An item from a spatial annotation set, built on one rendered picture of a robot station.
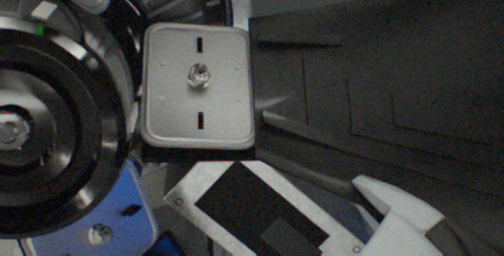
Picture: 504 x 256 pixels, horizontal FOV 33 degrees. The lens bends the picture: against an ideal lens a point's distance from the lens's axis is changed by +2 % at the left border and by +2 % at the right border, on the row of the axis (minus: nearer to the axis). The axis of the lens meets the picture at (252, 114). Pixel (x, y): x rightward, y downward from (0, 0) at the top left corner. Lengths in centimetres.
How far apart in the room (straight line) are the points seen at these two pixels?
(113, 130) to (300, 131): 10
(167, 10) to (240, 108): 13
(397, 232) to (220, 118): 12
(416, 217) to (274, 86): 11
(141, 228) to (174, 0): 15
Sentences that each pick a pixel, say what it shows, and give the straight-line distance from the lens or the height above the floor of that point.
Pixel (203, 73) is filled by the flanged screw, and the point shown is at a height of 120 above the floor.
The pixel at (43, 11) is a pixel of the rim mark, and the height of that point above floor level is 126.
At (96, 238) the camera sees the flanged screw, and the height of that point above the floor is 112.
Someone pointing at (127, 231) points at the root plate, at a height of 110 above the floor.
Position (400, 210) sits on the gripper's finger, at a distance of 44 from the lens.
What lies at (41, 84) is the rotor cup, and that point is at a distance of 43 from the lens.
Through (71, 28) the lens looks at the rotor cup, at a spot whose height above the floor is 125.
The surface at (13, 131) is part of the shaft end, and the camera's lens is 44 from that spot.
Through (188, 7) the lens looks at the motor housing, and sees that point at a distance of 58.
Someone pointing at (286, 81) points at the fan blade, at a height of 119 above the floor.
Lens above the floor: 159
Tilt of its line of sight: 58 degrees down
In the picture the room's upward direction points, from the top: 4 degrees clockwise
